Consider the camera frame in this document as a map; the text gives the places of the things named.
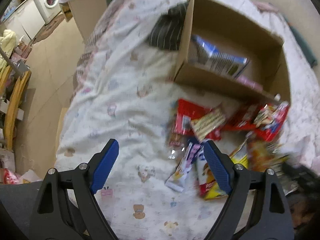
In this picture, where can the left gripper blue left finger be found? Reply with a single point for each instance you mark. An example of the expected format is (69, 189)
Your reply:
(100, 165)

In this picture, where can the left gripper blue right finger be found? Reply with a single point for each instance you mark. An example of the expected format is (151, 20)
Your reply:
(220, 165)

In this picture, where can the checkered wafer packet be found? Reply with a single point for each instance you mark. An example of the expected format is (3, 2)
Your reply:
(209, 125)

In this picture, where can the white rice cake packet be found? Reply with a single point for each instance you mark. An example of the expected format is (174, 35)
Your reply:
(177, 180)

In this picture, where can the clear small meat snack packet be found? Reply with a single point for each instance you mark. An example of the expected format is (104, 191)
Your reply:
(177, 145)

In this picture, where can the colourful duck snack bag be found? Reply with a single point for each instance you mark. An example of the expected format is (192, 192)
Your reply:
(270, 119)

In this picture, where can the red snack pouch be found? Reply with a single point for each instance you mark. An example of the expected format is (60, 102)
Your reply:
(188, 112)

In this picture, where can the grey blue striped snack bag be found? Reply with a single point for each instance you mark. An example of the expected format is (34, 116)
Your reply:
(207, 55)

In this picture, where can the blue white snack bag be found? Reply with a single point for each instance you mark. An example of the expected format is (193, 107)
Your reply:
(208, 187)

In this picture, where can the yellow snack bag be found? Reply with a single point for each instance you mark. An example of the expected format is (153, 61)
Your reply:
(240, 155)

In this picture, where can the large red snack bag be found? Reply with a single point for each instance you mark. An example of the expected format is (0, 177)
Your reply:
(242, 119)

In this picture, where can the white patterned duvet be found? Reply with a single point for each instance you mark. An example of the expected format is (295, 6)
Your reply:
(125, 92)

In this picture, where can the yellow wooden chair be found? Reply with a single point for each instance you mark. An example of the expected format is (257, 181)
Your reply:
(12, 110)

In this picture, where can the open brown cardboard box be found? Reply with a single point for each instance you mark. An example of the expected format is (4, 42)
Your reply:
(236, 34)

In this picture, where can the dark striped garment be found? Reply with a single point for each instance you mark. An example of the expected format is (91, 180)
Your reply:
(167, 32)

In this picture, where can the white kitchen cabinet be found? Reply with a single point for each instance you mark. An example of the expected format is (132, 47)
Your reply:
(26, 21)

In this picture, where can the white washing machine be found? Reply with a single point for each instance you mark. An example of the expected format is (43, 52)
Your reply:
(48, 9)

